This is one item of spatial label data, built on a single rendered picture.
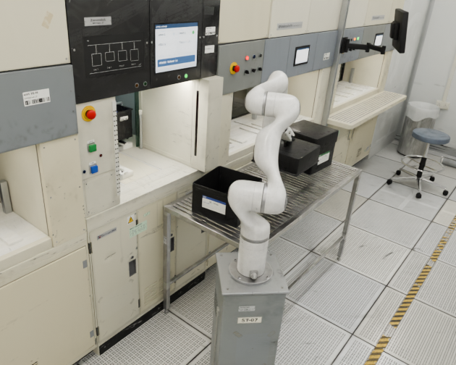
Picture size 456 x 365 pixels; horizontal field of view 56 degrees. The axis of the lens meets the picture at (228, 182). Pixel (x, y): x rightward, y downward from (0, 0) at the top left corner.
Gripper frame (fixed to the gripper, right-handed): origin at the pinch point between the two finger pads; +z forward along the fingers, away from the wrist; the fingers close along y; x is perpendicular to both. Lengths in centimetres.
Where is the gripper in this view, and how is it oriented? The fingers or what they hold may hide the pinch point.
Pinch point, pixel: (287, 141)
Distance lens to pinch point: 243.8
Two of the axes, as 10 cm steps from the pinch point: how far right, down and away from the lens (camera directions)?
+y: -8.1, -3.1, 5.0
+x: -4.6, 8.6, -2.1
